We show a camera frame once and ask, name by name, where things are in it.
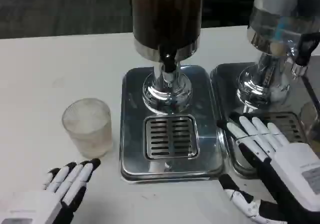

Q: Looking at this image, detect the black tap with chrome spout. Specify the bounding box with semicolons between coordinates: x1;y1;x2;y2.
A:
291;32;320;79
159;45;177;88

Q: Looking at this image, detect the drink dispenser with clear tank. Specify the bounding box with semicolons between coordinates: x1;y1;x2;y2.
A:
236;0;320;113

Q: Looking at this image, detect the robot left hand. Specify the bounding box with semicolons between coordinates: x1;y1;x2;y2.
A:
0;158;102;224

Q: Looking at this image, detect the clear ribbed glass cup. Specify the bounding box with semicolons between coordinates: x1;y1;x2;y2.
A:
61;98;114;159

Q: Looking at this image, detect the drink dispenser with dark drink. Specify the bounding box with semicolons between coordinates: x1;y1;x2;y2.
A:
127;0;205;115

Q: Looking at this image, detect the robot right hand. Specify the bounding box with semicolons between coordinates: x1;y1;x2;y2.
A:
216;112;320;224

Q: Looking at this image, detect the steel drip tray base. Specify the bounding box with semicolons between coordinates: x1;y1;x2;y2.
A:
119;64;225;185
209;62;320;180

